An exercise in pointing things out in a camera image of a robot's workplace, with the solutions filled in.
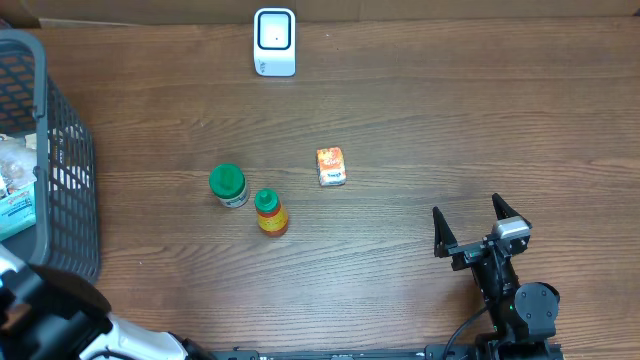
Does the white barcode scanner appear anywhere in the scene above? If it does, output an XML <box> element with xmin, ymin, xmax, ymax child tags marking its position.
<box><xmin>253</xmin><ymin>7</ymin><xmax>296</xmax><ymax>77</ymax></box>

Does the black cable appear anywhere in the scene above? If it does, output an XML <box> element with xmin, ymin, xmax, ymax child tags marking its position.
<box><xmin>441</xmin><ymin>305</ymin><xmax>489</xmax><ymax>360</ymax></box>

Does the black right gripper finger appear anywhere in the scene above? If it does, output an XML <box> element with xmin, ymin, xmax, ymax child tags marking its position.
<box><xmin>432</xmin><ymin>207</ymin><xmax>458</xmax><ymax>258</ymax></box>
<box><xmin>491</xmin><ymin>193</ymin><xmax>519</xmax><ymax>220</ymax></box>

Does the small orange box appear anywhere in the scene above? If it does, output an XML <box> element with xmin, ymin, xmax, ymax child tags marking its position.
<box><xmin>316</xmin><ymin>147</ymin><xmax>347</xmax><ymax>187</ymax></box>

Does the clear snack bag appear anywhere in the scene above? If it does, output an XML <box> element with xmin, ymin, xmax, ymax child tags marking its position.
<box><xmin>1</xmin><ymin>134</ymin><xmax>37</xmax><ymax>197</ymax></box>

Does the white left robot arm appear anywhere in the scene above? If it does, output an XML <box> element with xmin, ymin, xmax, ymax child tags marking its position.
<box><xmin>1</xmin><ymin>247</ymin><xmax>214</xmax><ymax>359</ymax></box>

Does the dark grey mesh basket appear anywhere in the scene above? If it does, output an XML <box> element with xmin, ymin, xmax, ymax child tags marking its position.
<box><xmin>1</xmin><ymin>29</ymin><xmax>101</xmax><ymax>283</ymax></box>

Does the teal wipes pack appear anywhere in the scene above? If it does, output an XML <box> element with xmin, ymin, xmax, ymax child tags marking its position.
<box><xmin>0</xmin><ymin>184</ymin><xmax>36</xmax><ymax>241</ymax></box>

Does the green cap hot sauce bottle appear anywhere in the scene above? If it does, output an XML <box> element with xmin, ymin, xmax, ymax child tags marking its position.
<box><xmin>254</xmin><ymin>188</ymin><xmax>289</xmax><ymax>237</ymax></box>

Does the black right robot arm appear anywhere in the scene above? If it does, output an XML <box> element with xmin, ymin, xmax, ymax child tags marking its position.
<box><xmin>425</xmin><ymin>193</ymin><xmax>564</xmax><ymax>360</ymax></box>

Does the green cap white jar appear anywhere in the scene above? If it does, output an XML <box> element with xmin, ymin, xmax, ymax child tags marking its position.
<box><xmin>209</xmin><ymin>163</ymin><xmax>250</xmax><ymax>208</ymax></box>

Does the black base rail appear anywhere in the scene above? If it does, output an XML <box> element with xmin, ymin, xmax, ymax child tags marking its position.
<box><xmin>209</xmin><ymin>343</ymin><xmax>481</xmax><ymax>360</ymax></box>

